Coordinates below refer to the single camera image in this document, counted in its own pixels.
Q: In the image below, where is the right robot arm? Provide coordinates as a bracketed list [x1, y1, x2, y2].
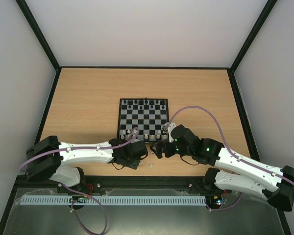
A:
[150, 138, 294, 212]

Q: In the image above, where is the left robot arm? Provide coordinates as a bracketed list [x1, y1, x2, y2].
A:
[20, 136, 148, 190]

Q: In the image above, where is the black frame rail front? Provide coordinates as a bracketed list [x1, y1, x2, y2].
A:
[14, 175, 275, 194]

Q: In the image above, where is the electronics board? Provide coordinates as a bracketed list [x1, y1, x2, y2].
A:
[206, 195, 228, 205]
[69, 195, 91, 204]

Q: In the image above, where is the white slotted cable duct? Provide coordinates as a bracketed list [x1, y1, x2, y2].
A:
[20, 195, 206, 206]

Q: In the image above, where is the black pieces row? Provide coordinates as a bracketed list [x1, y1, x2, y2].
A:
[120, 98, 168, 110]

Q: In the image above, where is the left electronics board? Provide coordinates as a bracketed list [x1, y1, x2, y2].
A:
[69, 195, 91, 204]

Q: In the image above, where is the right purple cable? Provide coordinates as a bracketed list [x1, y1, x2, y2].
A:
[163, 105, 294, 211]

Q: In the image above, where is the black and grey chessboard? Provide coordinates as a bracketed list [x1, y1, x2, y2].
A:
[117, 104, 169, 143]

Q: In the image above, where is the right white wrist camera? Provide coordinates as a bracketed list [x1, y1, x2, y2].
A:
[162, 123, 193, 145]

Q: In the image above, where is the right electronics board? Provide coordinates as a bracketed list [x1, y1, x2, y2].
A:
[206, 195, 228, 205]

